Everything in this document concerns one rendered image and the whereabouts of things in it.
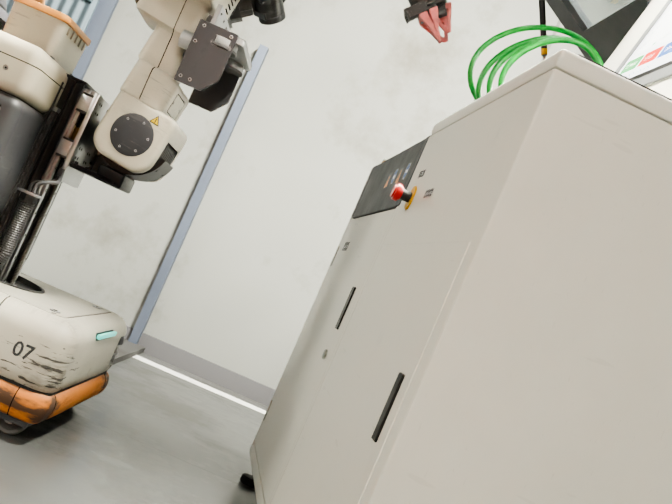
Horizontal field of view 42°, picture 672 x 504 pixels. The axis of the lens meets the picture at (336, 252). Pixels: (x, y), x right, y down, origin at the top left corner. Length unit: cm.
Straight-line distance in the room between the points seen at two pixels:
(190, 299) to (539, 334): 300
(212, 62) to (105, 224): 206
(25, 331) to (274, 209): 221
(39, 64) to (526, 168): 126
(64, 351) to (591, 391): 119
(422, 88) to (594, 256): 301
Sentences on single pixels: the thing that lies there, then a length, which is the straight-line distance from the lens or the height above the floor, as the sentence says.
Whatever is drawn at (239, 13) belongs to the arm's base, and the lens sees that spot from 254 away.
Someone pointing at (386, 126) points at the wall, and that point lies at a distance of 412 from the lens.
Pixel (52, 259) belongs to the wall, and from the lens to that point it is 419.
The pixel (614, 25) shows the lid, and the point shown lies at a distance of 258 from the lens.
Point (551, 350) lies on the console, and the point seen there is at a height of 61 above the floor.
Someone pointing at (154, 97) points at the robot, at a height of 83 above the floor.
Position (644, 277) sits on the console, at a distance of 124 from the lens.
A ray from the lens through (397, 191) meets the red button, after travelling 173.
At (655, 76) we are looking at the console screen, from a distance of 162.
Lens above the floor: 55
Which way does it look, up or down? 3 degrees up
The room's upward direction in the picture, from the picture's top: 24 degrees clockwise
